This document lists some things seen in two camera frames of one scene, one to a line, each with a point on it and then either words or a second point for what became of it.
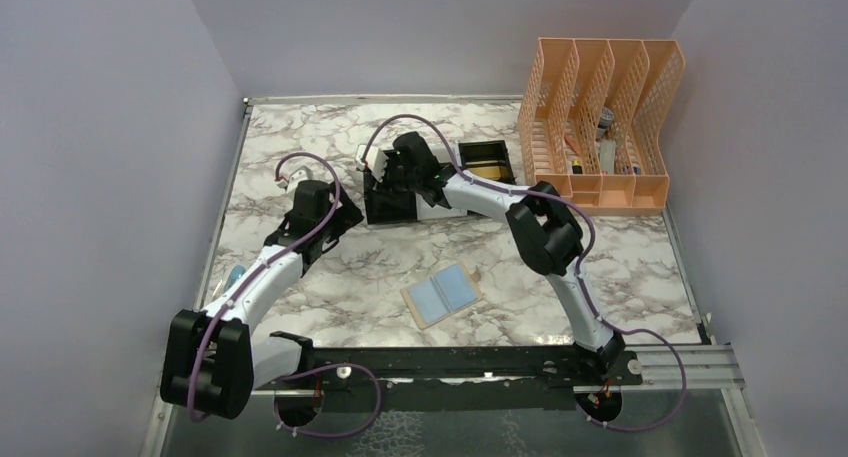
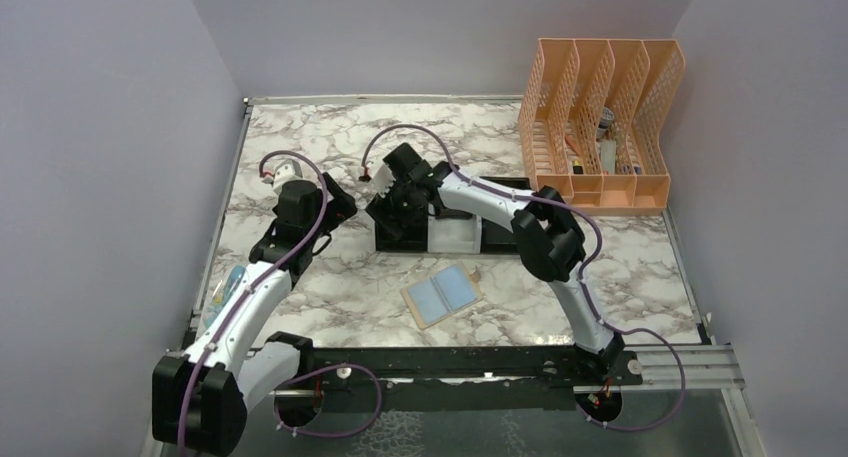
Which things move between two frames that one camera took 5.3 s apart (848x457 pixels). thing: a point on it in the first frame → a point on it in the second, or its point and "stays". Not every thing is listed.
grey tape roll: [607, 116] stays
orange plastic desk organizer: [592, 123] stays
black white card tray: [388, 202] → [453, 232]
